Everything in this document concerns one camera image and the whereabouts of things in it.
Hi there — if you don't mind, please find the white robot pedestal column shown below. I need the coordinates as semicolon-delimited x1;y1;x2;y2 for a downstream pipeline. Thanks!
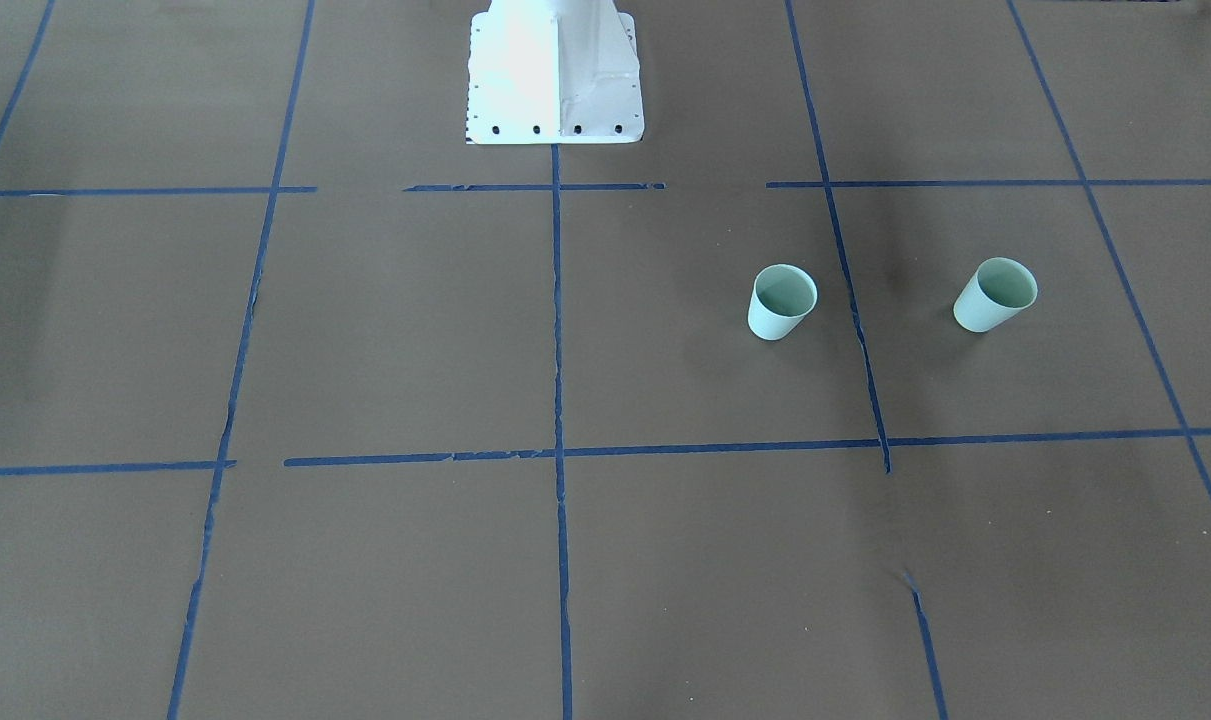
464;1;645;145

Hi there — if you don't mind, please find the green cup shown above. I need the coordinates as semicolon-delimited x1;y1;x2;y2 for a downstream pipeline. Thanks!
746;264;821;341
953;258;1039;333

